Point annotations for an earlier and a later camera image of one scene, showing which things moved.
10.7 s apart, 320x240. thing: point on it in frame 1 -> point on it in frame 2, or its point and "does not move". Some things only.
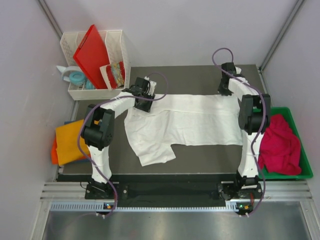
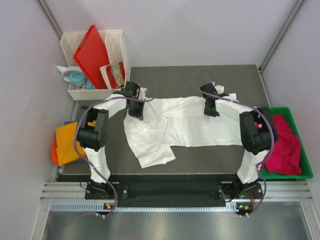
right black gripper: x=222 y=92 -> x=209 y=113
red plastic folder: x=90 y=56 does not move
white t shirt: x=182 y=119 does not move
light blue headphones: x=74 y=75 does not move
